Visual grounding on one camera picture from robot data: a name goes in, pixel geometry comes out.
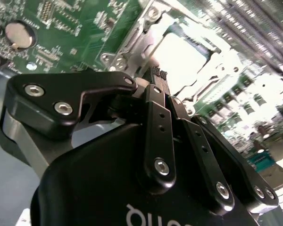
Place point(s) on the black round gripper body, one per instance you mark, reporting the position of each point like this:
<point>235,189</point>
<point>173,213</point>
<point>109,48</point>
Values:
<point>96,183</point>

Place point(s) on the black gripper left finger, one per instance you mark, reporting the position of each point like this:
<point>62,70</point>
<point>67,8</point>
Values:
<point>49,99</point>

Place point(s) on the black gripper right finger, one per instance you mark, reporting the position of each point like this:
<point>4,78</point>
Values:
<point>202,153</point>

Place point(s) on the silver CPU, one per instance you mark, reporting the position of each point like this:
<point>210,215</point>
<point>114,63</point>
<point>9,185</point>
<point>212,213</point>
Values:
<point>181,54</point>

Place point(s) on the metal socket cover frame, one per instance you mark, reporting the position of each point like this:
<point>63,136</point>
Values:
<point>134,40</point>

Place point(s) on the thin metal locking lever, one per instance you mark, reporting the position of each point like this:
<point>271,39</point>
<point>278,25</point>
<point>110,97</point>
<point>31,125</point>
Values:
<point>151,54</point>

